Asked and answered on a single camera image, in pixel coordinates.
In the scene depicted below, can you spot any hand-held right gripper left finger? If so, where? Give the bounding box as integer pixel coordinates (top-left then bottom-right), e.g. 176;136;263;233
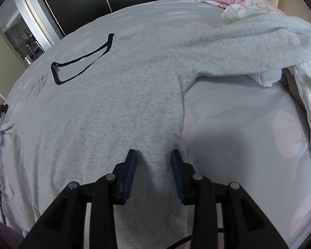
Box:
18;149;138;249

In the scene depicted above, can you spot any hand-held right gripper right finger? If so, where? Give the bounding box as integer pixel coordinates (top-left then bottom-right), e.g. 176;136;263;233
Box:
170;149;291;249

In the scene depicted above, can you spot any grey shirt with black neckline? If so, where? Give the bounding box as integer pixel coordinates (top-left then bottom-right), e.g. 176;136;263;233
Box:
5;16;311;249

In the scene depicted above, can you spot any bed with pink-dotted grey sheet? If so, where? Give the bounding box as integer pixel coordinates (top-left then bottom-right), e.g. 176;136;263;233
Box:
0;0;311;249

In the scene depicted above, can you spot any person's purple fleece clothing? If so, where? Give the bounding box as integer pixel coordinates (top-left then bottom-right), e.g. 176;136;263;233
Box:
0;220;24;249

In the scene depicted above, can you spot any white crinkled buttoned shirt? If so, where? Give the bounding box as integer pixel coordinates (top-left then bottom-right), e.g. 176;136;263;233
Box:
249;57;311;175

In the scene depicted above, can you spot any black sliding-door wardrobe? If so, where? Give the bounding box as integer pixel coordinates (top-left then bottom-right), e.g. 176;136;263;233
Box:
36;0;171;35

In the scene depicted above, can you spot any black cable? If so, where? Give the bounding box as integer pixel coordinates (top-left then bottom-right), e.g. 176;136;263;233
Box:
167;228;225;249

